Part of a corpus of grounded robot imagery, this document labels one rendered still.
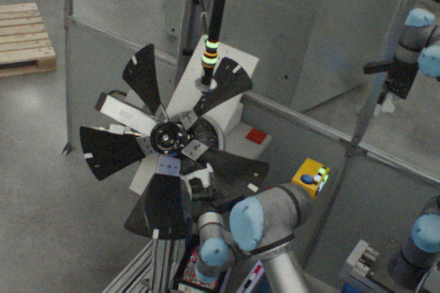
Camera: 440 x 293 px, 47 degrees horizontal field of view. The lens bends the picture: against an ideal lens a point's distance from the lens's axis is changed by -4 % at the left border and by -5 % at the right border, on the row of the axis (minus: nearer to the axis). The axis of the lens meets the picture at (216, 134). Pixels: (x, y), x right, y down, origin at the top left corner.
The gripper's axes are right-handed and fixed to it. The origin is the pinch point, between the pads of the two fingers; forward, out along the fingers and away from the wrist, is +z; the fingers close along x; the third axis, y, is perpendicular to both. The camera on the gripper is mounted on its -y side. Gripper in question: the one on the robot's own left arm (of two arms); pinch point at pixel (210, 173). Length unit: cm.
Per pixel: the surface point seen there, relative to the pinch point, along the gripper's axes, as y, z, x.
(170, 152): 12.8, 8.4, -2.7
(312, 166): -42.3, 16.9, 15.4
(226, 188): -5.2, -4.4, 3.0
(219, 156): -4.2, 8.3, 0.0
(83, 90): 60, 137, 58
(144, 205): 22.5, -0.3, 13.5
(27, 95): 115, 205, 106
